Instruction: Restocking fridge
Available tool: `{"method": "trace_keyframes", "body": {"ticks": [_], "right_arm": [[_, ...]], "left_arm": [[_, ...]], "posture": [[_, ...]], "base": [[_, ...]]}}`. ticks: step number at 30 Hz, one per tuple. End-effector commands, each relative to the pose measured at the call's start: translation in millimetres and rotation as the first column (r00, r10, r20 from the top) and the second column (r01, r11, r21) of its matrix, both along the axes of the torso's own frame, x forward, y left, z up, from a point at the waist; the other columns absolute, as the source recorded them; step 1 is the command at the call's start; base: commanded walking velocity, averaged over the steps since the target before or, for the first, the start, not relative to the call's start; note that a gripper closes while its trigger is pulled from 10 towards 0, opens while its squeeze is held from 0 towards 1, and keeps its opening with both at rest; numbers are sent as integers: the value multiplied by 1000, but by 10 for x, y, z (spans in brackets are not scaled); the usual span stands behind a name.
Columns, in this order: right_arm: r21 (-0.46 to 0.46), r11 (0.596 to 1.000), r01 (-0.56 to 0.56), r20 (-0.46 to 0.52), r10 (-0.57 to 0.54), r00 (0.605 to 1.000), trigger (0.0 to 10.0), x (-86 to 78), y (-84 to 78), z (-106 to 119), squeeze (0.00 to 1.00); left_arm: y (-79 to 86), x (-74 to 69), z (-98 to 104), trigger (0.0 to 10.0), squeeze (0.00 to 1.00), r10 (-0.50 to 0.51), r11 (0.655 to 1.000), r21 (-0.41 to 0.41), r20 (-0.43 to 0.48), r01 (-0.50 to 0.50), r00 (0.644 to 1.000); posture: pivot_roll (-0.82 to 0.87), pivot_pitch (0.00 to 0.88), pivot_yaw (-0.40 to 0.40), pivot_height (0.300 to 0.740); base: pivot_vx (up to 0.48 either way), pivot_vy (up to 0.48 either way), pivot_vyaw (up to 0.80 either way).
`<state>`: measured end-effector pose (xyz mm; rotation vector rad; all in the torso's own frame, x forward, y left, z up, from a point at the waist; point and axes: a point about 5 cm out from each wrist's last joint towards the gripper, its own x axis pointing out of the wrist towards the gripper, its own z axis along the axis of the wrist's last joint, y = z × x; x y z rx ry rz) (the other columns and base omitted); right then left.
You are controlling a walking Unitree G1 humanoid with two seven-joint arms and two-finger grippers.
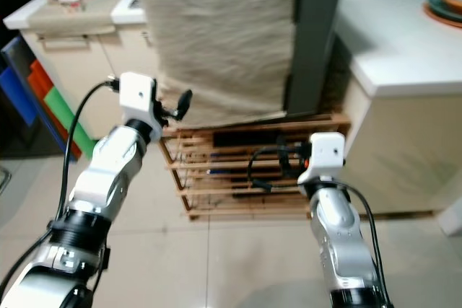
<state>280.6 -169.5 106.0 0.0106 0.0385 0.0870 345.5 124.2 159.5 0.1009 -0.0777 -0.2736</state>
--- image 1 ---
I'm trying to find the wooden slatted rack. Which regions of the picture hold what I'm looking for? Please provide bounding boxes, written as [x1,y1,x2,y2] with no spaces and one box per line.
[160,113,352,220]

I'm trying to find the beige hanging cloth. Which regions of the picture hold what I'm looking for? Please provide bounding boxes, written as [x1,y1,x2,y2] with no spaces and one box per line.
[130,0,302,128]

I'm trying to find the beige kitchen cabinet with worktop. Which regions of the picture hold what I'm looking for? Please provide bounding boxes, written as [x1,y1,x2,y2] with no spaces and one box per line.
[4,0,161,143]

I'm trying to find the green cutting board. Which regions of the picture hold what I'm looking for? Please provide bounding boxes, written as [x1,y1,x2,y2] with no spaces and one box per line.
[43,85,96,159]

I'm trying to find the beige woven placemat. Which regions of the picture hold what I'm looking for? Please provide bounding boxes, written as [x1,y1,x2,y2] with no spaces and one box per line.
[29,0,125,36]

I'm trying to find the metal chair leg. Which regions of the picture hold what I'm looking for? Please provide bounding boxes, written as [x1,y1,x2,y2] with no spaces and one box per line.
[0,167,12,195]

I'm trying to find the dark grey upright panel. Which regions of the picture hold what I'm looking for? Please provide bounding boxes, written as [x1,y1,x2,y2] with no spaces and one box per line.
[284,0,344,116]

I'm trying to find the orange cutting board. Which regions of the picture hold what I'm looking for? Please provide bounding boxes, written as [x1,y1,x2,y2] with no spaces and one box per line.
[28,59,78,159]

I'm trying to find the white topped beige counter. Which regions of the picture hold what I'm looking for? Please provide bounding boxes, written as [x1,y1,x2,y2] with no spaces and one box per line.
[332,0,462,216]

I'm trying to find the blue cutting board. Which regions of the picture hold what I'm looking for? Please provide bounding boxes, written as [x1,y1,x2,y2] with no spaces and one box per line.
[0,37,38,128]

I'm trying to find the stacked orange plates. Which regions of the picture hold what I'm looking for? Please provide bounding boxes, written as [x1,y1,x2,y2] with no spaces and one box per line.
[422,0,462,26]

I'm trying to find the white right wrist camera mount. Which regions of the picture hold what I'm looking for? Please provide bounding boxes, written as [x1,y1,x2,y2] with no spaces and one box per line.
[297,132,347,187]

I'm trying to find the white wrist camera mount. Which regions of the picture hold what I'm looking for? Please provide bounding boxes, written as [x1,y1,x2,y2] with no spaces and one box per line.
[118,71,160,133]
[297,132,347,187]

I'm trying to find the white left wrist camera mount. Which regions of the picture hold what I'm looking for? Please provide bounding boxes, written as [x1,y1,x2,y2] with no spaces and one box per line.
[118,71,160,133]

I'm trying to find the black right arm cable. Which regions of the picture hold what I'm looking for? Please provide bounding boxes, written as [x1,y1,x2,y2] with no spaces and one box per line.
[248,146,391,305]

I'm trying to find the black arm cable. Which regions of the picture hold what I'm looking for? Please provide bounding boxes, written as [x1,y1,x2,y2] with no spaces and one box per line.
[0,79,121,302]
[248,146,391,305]

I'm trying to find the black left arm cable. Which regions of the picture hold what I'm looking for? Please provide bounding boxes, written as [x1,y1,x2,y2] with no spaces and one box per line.
[0,79,121,302]

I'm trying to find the metal cabinet handle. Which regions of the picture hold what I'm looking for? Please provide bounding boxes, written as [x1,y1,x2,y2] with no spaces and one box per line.
[42,34,93,51]

